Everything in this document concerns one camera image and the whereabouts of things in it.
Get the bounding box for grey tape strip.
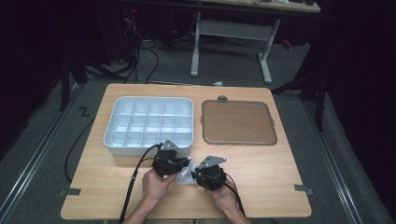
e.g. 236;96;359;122
293;184;315;196
58;188;82;198

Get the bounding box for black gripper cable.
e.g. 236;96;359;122
64;119;164;224
223;173;248;219

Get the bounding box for person's legs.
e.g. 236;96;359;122
147;218;233;224

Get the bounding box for black metal stand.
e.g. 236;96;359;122
58;50;89;112

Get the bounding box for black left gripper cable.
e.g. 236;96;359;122
64;119;164;224

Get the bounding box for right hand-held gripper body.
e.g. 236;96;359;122
195;155;228;191

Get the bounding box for brown flat box lid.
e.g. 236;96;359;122
200;99;278;147

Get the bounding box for person's right hand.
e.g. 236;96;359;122
205;182;240;217

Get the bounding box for bundle of black floor cables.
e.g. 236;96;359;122
85;38;161;85

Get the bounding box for white-framed wooden desk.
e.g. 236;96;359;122
190;0;321;86

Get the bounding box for white sock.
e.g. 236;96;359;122
174;158;201;187

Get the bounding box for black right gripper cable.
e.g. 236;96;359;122
223;173;248;219

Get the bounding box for person's left hand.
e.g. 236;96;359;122
141;168;178;203

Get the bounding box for metal floor rail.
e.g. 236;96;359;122
0;83;82;218
302;101;366;224

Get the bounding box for dark stand base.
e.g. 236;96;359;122
270;69;329;133

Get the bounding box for white divided storage box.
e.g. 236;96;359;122
103;95;194;158

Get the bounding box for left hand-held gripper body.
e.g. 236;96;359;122
150;138;180;178

